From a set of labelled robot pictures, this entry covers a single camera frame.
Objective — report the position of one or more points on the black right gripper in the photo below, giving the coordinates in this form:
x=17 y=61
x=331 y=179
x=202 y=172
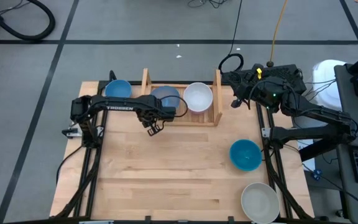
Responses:
x=247 y=85

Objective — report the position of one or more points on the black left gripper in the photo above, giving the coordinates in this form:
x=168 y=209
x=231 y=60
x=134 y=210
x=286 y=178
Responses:
x=157 y=115

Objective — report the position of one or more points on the translucent blue bowl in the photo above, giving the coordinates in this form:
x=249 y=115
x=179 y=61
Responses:
x=165 y=93

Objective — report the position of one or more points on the white bowl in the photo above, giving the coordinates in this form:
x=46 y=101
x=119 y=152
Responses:
x=198 y=97

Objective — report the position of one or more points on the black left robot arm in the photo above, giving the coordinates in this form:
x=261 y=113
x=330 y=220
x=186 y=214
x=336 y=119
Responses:
x=120 y=102

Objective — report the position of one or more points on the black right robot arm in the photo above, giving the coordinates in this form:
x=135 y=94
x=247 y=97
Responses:
x=309 y=133

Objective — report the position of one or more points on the wooden slatted shelf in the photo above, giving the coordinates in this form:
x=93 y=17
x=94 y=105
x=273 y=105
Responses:
x=217 y=96

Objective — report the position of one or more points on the silver mounting plate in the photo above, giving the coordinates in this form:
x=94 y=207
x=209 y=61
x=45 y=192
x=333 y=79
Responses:
x=71 y=133
x=265 y=132

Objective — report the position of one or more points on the teal bowl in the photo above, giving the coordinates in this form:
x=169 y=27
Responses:
x=245 y=155

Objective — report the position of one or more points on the opaque blue bowl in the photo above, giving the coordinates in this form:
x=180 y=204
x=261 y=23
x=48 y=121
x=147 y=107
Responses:
x=118 y=88

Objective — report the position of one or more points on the white plastic bin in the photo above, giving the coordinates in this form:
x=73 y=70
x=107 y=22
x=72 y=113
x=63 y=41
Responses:
x=325 y=77

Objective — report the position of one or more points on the white paper sheet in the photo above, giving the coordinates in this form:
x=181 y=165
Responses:
x=309 y=165

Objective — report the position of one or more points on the grey-beige bowl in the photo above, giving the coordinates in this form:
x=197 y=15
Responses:
x=260 y=203

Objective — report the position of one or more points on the small blue plug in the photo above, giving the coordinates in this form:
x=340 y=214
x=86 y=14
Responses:
x=317 y=173

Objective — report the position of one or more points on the black aluminium frame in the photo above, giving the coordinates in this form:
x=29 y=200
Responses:
x=135 y=83

